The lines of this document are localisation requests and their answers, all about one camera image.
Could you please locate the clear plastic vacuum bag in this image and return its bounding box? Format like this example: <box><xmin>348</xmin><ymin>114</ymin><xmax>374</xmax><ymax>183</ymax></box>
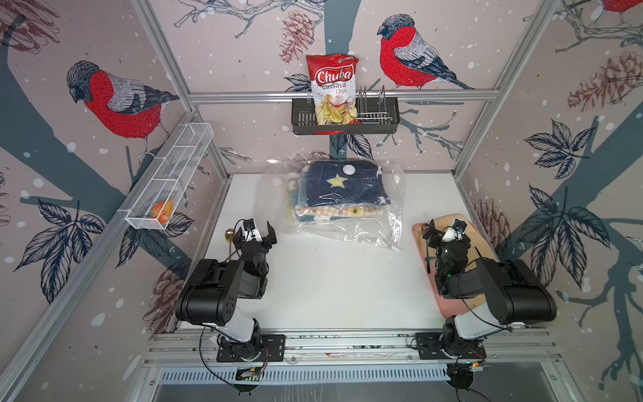
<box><xmin>254</xmin><ymin>158</ymin><xmax>406</xmax><ymax>251</ymax></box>

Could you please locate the navy star blanket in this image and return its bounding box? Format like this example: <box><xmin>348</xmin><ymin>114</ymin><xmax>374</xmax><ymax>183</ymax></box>
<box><xmin>301</xmin><ymin>160</ymin><xmax>390</xmax><ymax>207</ymax></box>

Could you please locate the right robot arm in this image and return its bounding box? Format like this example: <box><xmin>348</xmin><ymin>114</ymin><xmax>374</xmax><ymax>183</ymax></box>
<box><xmin>420</xmin><ymin>218</ymin><xmax>557</xmax><ymax>358</ymax></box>

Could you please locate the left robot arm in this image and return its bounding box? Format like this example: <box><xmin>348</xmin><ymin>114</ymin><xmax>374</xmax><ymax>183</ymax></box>
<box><xmin>175</xmin><ymin>218</ymin><xmax>283</xmax><ymax>363</ymax></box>

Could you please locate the light blue bear blanket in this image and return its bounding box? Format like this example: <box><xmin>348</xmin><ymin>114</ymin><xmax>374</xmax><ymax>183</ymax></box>
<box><xmin>287</xmin><ymin>174</ymin><xmax>388</xmax><ymax>222</ymax></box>

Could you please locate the red Chuba chips bag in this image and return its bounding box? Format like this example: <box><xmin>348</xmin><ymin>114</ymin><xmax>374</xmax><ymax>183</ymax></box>
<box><xmin>306</xmin><ymin>54</ymin><xmax>358</xmax><ymax>126</ymax></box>

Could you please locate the beige pink cutting board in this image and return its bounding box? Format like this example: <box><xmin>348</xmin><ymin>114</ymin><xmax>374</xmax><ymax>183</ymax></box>
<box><xmin>411</xmin><ymin>213</ymin><xmax>503</xmax><ymax>320</ymax></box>

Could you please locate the gold spoon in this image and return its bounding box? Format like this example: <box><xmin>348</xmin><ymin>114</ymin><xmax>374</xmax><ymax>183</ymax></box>
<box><xmin>224</xmin><ymin>229</ymin><xmax>235</xmax><ymax>246</ymax></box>

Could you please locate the orange item in basket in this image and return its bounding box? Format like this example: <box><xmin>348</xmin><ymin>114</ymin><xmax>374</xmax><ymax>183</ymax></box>
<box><xmin>151</xmin><ymin>199</ymin><xmax>174</xmax><ymax>224</ymax></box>

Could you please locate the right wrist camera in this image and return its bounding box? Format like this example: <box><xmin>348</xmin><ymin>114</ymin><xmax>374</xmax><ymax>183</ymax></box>
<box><xmin>441</xmin><ymin>226</ymin><xmax>463</xmax><ymax>243</ymax></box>

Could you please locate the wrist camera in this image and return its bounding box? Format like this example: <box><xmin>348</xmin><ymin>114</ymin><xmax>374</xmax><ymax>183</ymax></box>
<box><xmin>441</xmin><ymin>226</ymin><xmax>463</xmax><ymax>243</ymax></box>
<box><xmin>242</xmin><ymin>223</ymin><xmax>262</xmax><ymax>242</ymax></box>

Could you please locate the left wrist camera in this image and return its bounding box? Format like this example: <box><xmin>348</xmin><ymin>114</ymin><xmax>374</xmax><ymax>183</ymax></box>
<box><xmin>242</xmin><ymin>223</ymin><xmax>262</xmax><ymax>242</ymax></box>

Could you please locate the white mesh wall basket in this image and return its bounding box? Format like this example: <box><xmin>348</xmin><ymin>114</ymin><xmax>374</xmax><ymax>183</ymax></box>
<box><xmin>126</xmin><ymin>122</ymin><xmax>214</xmax><ymax>230</ymax></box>

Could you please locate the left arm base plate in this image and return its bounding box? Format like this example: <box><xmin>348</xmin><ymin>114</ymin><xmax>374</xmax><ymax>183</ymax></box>
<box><xmin>216</xmin><ymin>335</ymin><xmax>286</xmax><ymax>363</ymax></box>

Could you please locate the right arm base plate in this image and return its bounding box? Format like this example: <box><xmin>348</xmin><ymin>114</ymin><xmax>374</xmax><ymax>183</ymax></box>
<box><xmin>414</xmin><ymin>332</ymin><xmax>487</xmax><ymax>361</ymax></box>

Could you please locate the black wall shelf basket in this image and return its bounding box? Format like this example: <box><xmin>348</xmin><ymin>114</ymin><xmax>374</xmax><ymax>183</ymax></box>
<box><xmin>291</xmin><ymin>97</ymin><xmax>400</xmax><ymax>135</ymax></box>

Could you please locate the metal dish rack wire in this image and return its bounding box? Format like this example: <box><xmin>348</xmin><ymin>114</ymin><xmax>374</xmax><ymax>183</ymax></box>
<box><xmin>355</xmin><ymin>84</ymin><xmax>388</xmax><ymax>125</ymax></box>

